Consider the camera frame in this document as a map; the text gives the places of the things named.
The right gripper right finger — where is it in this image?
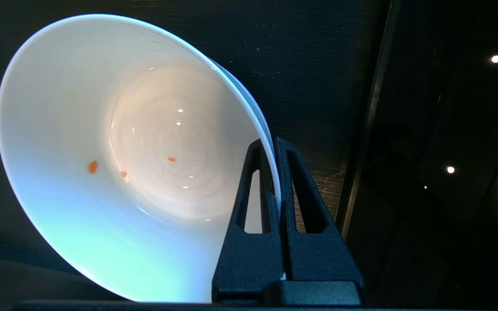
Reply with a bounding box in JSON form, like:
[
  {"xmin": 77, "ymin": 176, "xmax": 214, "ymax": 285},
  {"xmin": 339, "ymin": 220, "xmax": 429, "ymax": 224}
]
[{"xmin": 274, "ymin": 137, "xmax": 364, "ymax": 305}]

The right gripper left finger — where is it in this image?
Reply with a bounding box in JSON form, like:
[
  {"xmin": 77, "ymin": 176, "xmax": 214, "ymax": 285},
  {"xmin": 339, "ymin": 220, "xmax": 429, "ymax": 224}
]
[{"xmin": 211, "ymin": 139, "xmax": 283, "ymax": 303}]

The white ceramic bowl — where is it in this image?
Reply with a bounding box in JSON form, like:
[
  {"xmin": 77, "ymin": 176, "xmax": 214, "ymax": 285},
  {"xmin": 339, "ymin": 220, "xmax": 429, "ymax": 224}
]
[{"xmin": 0, "ymin": 14, "xmax": 282, "ymax": 303}]

